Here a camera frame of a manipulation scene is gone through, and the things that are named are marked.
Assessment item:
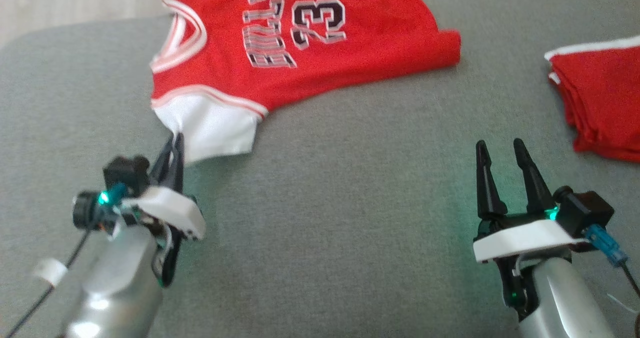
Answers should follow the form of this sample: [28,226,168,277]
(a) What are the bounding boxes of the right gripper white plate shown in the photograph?
[472,138,591,319]

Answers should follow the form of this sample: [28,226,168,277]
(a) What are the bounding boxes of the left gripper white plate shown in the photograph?
[125,133,207,288]

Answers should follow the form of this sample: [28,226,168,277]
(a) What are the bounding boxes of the red basketball shorts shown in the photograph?
[544,35,640,164]

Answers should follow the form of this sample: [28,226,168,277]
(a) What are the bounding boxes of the red basketball jersey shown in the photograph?
[150,0,462,165]

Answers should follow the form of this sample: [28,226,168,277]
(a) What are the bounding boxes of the white tape label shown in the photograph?
[34,259,68,287]

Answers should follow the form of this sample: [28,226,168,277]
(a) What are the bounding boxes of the grey fabric sofa seat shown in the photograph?
[0,0,640,338]

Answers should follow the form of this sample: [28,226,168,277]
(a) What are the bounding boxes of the right black cable blue plug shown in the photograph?
[582,224,640,299]

